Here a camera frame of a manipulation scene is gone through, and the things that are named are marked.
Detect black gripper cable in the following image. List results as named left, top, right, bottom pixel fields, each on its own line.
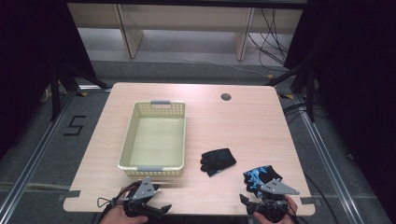
left=279, top=201, right=302, bottom=224
left=96, top=180, right=143, bottom=209

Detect person's left hand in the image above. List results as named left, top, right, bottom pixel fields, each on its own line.
left=99, top=186, right=149, bottom=224

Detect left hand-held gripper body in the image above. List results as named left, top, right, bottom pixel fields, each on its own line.
left=122, top=176, right=158, bottom=218

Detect blue and black glove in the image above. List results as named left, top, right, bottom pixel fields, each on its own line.
left=243, top=164, right=284, bottom=199

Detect black floor cable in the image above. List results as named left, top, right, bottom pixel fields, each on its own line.
left=303, top=172, right=341, bottom=224

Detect thin white floor cable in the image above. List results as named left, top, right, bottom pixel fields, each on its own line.
left=174, top=58, right=273, bottom=78

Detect cream plastic basket grey handles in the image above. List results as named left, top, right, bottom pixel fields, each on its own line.
left=117, top=100, right=187, bottom=179

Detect black metal stand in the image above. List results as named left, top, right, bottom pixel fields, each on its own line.
left=49, top=63, right=109, bottom=123
left=263, top=59, right=316, bottom=123

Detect beige wooden shelf unit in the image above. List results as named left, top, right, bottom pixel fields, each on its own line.
left=66, top=3, right=304, bottom=62

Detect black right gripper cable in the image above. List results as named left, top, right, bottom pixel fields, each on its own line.
left=279, top=201, right=302, bottom=224

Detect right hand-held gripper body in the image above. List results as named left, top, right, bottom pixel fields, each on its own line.
left=247, top=178, right=301, bottom=224

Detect aluminium floor rail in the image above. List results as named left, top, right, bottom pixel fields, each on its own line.
left=294, top=95, right=366, bottom=224
left=0, top=90, right=78, bottom=217

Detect black floor cables by stand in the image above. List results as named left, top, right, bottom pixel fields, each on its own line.
left=282, top=102, right=309, bottom=126

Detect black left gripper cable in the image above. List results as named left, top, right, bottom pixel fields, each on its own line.
left=96, top=180, right=143, bottom=209

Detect black curtain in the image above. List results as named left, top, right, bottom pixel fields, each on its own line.
left=283, top=0, right=396, bottom=222
left=0, top=0, right=97, bottom=160

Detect bundle of black cables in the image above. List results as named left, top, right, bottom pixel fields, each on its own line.
left=247, top=7, right=291, bottom=67

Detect person's right hand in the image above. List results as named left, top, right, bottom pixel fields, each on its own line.
left=252, top=195, right=299, bottom=224

